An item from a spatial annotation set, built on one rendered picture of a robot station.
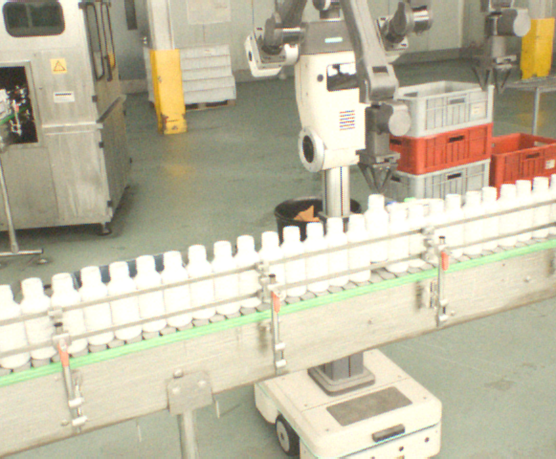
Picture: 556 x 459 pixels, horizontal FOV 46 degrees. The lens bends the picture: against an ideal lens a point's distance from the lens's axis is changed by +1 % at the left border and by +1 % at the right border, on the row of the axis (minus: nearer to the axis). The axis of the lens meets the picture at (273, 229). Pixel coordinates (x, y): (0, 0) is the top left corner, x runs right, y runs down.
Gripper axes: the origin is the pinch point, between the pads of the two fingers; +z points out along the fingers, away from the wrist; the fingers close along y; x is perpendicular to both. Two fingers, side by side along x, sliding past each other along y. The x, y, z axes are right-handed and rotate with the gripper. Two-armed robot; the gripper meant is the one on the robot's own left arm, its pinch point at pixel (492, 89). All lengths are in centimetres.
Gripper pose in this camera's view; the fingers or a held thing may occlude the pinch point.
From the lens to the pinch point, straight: 198.5
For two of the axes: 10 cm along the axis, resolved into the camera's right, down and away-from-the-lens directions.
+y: -4.0, -2.8, 8.7
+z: 0.7, 9.4, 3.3
